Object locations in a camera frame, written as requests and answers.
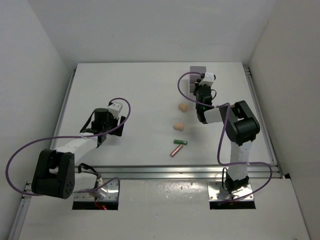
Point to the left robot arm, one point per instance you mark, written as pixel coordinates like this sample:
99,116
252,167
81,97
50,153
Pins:
60,172

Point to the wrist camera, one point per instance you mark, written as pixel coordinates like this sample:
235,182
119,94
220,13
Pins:
208,79
115,109

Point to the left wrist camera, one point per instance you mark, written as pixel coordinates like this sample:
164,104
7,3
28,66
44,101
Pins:
115,109

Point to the lower beige makeup sponge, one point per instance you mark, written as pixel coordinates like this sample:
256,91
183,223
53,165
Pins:
179,126

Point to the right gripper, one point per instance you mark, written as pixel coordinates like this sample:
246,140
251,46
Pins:
198,87

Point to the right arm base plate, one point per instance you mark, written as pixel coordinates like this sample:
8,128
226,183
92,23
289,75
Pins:
216,193

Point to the beige makeup sponge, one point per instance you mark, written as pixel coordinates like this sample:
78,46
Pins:
183,107
179,126

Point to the white divided organizer box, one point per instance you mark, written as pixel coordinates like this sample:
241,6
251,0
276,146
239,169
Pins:
192,79

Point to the rose gold lipstick tube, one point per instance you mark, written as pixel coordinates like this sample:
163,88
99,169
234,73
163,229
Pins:
176,150

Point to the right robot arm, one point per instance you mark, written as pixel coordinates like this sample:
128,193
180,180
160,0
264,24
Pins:
242,128

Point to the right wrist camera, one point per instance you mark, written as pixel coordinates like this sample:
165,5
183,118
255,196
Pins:
208,79

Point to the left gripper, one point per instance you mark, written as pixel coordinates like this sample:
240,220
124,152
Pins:
117,132

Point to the green tube lying flat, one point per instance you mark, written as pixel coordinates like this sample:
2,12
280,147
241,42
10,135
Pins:
180,142

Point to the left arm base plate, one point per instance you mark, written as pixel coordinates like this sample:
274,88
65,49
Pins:
108,193

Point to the upper beige makeup sponge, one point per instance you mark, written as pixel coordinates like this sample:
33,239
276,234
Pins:
183,107

